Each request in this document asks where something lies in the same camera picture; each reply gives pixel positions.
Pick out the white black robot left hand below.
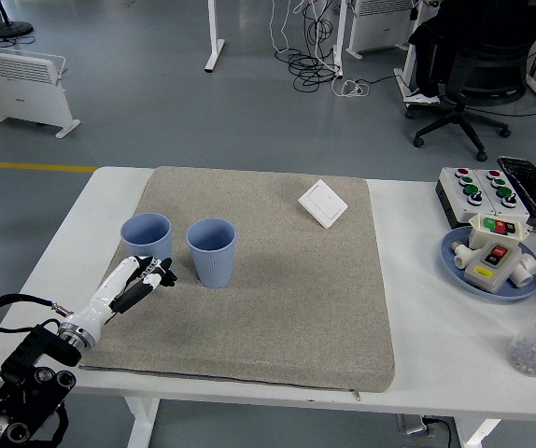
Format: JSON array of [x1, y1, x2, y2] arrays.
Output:
[[62, 254, 178, 338]]

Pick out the blue ribbed plastic cup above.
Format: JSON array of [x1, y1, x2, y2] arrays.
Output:
[[120, 213, 175, 270], [185, 217, 237, 289]]

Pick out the white table leg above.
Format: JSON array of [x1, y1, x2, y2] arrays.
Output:
[[454, 417, 502, 448], [124, 399, 161, 448]]

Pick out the grey-brown fabric mat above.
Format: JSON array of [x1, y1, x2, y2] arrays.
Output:
[[72, 166, 396, 393]]

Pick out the white panel heater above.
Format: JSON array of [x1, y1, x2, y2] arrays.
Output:
[[345, 0, 418, 60], [0, 45, 81, 138]]

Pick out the white desk leg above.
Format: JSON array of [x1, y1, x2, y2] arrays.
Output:
[[204, 0, 226, 74], [331, 0, 348, 78]]

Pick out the black fan stand base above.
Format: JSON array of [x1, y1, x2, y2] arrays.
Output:
[[0, 0, 35, 39]]

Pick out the power strip under table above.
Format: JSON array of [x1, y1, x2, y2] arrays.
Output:
[[396, 413, 456, 440]]

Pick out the blue round plate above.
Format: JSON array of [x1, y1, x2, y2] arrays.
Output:
[[439, 226, 536, 304]]

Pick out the white pipe fitting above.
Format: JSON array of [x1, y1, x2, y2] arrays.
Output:
[[450, 240, 473, 271], [510, 251, 536, 289]]

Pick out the white four-button control box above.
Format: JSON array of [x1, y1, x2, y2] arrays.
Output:
[[474, 166, 530, 228], [434, 166, 501, 231]]

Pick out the white green-red button station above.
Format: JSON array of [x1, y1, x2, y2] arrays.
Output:
[[466, 213, 530, 251]]

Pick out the person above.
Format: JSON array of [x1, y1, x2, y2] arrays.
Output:
[[402, 0, 536, 105]]

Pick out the black office chair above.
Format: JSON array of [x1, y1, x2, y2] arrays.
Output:
[[412, 35, 536, 162]]

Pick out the white wall switch plate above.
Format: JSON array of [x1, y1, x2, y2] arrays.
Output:
[[297, 178, 348, 230]]

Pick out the black floor cable bundle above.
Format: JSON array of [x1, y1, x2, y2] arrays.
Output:
[[275, 0, 344, 92]]

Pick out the white floor cable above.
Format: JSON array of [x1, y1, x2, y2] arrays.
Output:
[[331, 78, 371, 99]]

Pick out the beige red-black switch box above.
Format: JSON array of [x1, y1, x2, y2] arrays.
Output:
[[462, 241, 523, 295]]

